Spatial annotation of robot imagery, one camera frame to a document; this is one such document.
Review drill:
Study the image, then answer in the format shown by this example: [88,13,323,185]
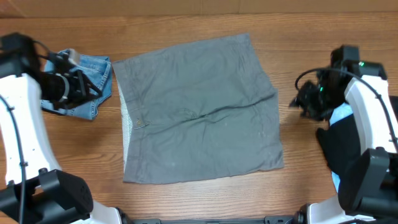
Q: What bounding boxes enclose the grey shorts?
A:
[113,34,284,184]

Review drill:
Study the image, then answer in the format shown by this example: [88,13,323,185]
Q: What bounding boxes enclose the folded blue jeans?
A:
[41,54,113,120]

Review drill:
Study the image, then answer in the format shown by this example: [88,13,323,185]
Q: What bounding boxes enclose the light blue garment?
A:
[330,103,353,192]

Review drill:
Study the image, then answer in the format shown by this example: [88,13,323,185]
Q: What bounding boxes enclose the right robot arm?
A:
[291,45,397,223]

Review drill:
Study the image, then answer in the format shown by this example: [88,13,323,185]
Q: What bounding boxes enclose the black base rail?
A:
[122,214,307,224]

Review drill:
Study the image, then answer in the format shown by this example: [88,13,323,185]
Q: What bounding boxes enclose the black garment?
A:
[315,113,363,184]

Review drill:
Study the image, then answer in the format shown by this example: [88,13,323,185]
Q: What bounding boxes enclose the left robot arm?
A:
[1,32,129,223]

